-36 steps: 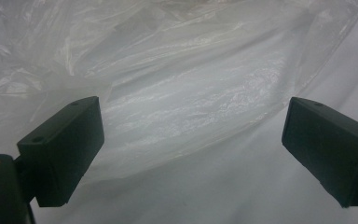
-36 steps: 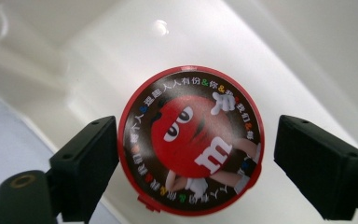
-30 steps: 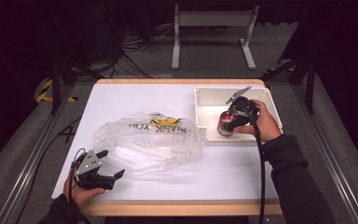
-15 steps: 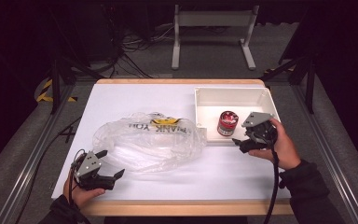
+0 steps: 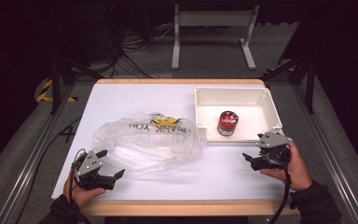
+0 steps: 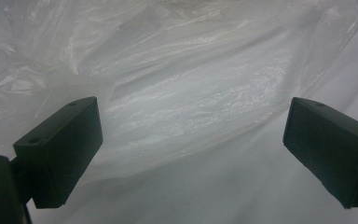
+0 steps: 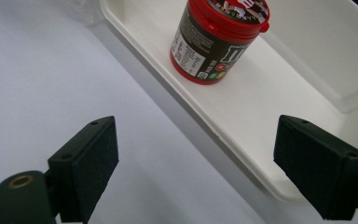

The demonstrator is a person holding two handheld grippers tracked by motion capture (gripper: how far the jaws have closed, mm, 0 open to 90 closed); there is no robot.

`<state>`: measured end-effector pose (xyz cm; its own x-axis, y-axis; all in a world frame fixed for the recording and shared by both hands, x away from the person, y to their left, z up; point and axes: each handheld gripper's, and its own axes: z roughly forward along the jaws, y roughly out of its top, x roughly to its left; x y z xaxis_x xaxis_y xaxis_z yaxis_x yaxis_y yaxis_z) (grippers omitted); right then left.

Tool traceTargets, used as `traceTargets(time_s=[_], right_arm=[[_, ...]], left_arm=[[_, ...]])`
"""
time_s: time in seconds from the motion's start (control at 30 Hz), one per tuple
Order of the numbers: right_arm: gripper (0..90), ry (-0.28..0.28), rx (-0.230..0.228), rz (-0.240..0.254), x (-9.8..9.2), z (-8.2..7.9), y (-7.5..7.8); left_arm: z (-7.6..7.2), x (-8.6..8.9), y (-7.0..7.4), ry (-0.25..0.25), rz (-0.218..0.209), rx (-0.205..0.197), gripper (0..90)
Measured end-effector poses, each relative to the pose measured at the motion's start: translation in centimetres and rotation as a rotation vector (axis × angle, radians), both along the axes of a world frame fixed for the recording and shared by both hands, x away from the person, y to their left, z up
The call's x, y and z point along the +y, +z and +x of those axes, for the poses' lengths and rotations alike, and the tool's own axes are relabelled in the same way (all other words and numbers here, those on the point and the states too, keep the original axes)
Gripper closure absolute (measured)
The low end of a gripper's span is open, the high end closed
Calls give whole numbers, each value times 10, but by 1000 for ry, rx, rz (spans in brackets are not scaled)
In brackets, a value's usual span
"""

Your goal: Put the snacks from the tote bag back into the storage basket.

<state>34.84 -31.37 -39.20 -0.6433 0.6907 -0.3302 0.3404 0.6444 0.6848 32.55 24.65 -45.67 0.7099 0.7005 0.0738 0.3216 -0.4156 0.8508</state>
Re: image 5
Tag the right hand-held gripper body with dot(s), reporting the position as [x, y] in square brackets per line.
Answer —
[273, 140]

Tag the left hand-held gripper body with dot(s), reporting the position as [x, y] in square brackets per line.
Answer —
[88, 165]

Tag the white plastic bin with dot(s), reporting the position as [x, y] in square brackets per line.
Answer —
[254, 121]

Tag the clear plastic bag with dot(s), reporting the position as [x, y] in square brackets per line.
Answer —
[143, 149]

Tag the red can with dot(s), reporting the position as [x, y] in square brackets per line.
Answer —
[227, 123]

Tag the person's left hand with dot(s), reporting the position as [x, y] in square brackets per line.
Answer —
[76, 194]

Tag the person's right hand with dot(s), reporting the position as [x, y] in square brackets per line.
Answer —
[298, 174]

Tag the white table mat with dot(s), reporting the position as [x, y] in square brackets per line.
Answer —
[199, 174]

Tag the black metal stand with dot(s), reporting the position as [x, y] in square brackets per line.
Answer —
[310, 87]
[55, 87]

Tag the yellow black floor tape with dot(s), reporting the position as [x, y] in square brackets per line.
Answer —
[45, 90]
[268, 71]

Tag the yellow can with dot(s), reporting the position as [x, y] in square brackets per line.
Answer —
[165, 121]

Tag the aluminium floor rail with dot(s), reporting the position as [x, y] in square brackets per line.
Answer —
[335, 174]
[28, 174]

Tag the white metal frame stand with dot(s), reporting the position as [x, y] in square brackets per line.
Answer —
[214, 18]

